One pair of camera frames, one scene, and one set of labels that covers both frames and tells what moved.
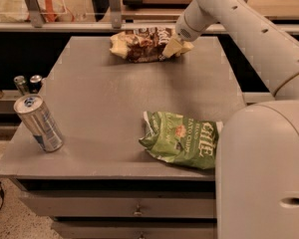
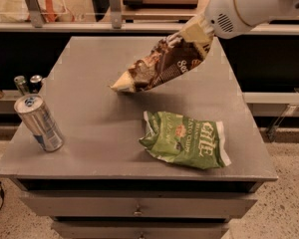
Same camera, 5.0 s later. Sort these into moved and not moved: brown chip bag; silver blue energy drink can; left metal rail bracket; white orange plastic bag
Moved: brown chip bag
Not moved: left metal rail bracket; silver blue energy drink can; white orange plastic bag
